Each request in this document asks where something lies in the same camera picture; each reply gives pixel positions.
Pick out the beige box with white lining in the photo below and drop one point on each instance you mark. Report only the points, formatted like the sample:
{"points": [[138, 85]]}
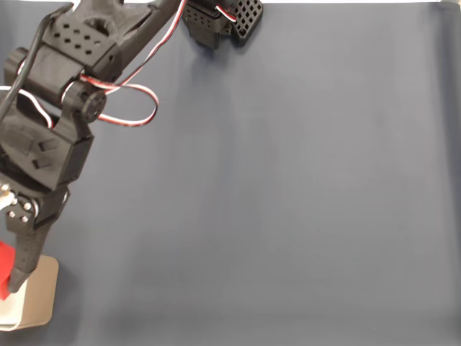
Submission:
{"points": [[39, 295]]}

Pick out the red cube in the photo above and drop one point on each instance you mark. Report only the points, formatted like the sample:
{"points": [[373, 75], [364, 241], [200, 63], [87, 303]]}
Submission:
{"points": [[5, 266]]}

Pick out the dark grey table mat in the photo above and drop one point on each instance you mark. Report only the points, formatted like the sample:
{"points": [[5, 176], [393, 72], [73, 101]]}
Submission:
{"points": [[270, 198]]}

